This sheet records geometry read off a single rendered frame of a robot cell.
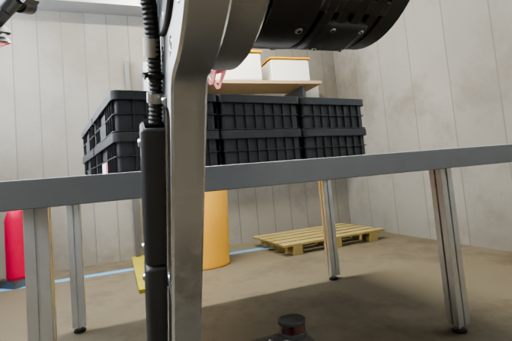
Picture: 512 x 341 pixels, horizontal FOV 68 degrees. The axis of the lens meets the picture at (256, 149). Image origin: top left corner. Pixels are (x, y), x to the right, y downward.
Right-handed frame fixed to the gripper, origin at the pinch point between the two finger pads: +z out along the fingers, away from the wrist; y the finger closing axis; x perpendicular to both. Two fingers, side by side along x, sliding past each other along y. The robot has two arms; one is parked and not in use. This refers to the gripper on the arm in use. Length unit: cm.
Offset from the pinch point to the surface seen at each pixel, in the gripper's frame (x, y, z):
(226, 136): 7.6, 16.7, 21.4
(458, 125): 124, -206, 9
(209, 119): 3.9, 19.1, 16.1
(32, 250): -42, 39, 46
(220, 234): -67, -161, 68
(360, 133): 46, -21, 23
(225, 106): 8.0, 15.3, 12.3
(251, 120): 13.6, 9.4, 16.6
